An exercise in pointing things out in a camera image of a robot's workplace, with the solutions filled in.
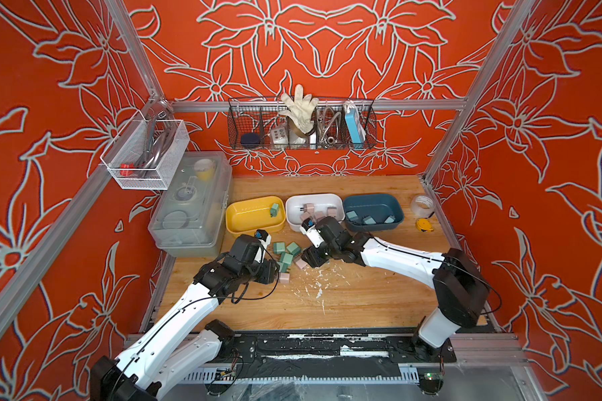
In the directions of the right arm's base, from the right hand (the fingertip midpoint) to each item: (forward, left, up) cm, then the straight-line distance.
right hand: (302, 253), depth 83 cm
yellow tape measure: (+18, -50, -9) cm, 54 cm away
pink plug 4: (+25, -2, -6) cm, 25 cm away
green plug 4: (-2, +7, -8) cm, 10 cm away
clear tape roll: (+28, -53, -9) cm, 60 cm away
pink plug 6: (-6, +6, -7) cm, 11 cm away
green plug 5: (+23, +12, -6) cm, 27 cm away
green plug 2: (+6, +3, -7) cm, 10 cm away
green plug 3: (+2, +6, -7) cm, 10 cm away
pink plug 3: (+24, -7, -11) cm, 27 cm away
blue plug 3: (+19, -27, -7) cm, 34 cm away
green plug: (+6, +9, -7) cm, 13 cm away
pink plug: (-2, +1, -2) cm, 3 cm away
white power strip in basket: (+39, +9, +20) cm, 45 cm away
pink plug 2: (+21, -1, -7) cm, 22 cm away
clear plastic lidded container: (+10, +39, +7) cm, 41 cm away
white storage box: (+27, +4, -6) cm, 28 cm away
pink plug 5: (+24, -12, -8) cm, 28 cm away
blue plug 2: (+20, -36, -6) cm, 41 cm away
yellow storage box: (+22, +26, -11) cm, 35 cm away
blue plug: (+22, -21, -7) cm, 31 cm away
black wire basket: (+49, +20, +19) cm, 57 cm away
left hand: (-6, +9, +4) cm, 12 cm away
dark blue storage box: (+25, -28, -10) cm, 39 cm away
